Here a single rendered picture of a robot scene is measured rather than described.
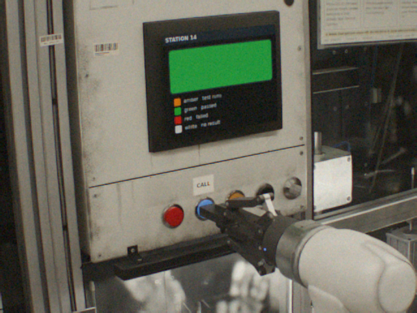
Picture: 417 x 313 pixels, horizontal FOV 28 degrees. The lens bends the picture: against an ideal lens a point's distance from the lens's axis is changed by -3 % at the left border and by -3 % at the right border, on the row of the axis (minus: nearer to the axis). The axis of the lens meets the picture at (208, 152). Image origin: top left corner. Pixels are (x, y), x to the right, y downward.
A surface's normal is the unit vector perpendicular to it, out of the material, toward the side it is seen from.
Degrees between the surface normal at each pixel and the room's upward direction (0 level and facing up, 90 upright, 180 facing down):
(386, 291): 81
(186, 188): 90
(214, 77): 90
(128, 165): 90
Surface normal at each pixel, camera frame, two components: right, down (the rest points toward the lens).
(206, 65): 0.54, 0.18
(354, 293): -0.69, 0.16
